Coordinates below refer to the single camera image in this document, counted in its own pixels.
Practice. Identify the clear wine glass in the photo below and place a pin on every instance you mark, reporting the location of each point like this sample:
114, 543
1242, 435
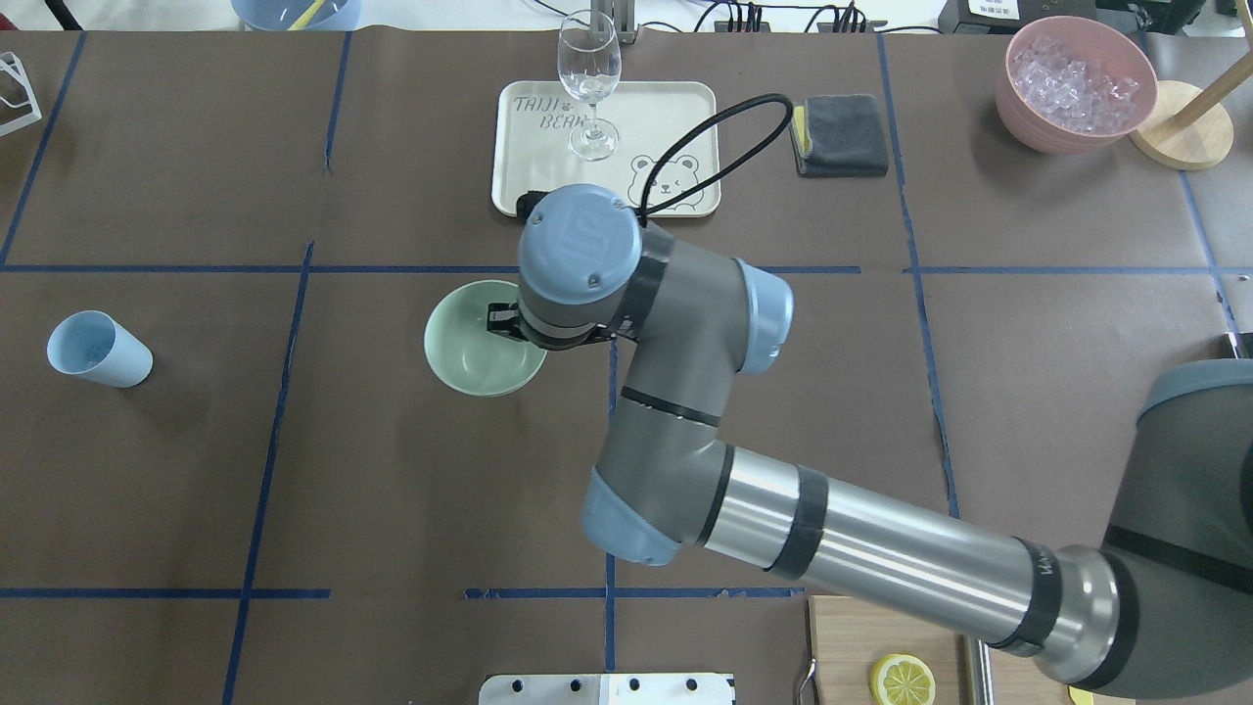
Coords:
590, 68

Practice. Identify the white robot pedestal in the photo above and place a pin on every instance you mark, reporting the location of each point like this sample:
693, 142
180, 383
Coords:
610, 688

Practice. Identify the pink bowl of ice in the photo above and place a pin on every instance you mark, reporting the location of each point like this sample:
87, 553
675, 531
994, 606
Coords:
1070, 85

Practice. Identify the wooden stand with round base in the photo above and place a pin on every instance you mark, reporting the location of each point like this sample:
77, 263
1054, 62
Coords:
1189, 129

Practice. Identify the green bowl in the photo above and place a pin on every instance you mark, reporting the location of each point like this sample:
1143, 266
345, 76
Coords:
470, 358

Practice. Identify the lemon slice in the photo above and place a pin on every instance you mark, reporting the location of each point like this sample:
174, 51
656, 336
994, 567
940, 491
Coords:
900, 678

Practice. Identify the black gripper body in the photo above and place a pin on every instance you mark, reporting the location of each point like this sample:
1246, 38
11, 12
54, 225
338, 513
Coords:
502, 320

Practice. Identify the wooden cutting board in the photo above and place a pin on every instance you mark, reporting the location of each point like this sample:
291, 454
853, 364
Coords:
849, 636

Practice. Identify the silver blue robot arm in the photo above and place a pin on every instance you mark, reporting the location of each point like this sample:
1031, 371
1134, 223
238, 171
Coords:
1160, 610

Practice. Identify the grey folded cloth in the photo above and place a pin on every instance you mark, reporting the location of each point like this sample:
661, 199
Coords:
839, 136

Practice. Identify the blue bucket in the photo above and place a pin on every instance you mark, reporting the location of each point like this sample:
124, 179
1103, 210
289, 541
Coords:
298, 15

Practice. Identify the cream bear tray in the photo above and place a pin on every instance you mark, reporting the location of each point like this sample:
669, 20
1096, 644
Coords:
535, 120

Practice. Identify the black power strip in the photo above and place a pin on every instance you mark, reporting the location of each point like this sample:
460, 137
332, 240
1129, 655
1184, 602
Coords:
759, 17

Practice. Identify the light blue cup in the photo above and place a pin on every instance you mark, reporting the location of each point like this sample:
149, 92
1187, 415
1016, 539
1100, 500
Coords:
90, 345

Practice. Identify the white cup rack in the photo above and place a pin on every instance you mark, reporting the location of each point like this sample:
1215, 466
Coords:
18, 99

